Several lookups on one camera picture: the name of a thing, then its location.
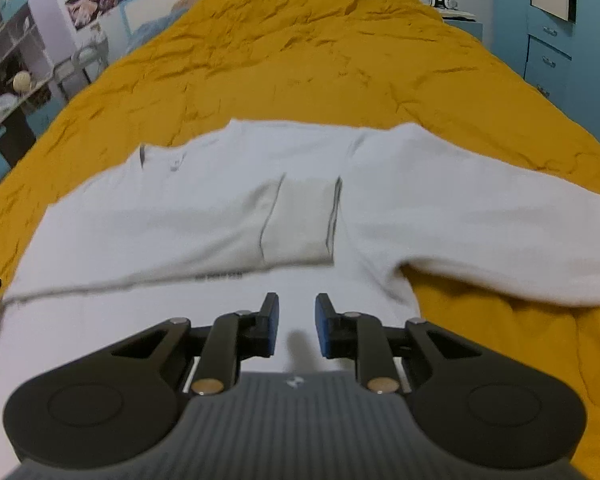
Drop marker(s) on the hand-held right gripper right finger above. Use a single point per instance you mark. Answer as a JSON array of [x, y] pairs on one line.
[[324, 329]]

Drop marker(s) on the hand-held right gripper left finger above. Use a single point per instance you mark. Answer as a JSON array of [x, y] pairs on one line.
[[272, 327]]

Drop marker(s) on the white shirt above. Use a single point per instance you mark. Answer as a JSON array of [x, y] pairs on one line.
[[190, 220]]

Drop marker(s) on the white bag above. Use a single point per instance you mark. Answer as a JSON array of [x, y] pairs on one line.
[[4, 105]]

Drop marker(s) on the cream ball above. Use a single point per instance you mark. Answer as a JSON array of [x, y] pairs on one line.
[[22, 80]]

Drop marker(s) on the lilac shelf unit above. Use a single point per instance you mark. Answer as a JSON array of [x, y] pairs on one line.
[[5, 50]]

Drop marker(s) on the grey metal rack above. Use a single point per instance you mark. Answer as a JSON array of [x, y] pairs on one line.
[[77, 65]]

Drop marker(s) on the yellow blanket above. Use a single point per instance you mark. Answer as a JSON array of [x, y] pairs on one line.
[[330, 60]]

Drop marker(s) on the blue framed headboard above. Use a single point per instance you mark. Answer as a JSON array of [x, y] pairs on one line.
[[150, 22]]

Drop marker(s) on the blue nightstand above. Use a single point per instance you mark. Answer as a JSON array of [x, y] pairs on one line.
[[462, 22]]

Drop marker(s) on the white headphones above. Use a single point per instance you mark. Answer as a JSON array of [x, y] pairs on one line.
[[442, 1]]

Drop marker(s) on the blue drawer cabinet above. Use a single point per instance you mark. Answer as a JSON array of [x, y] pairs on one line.
[[550, 55]]

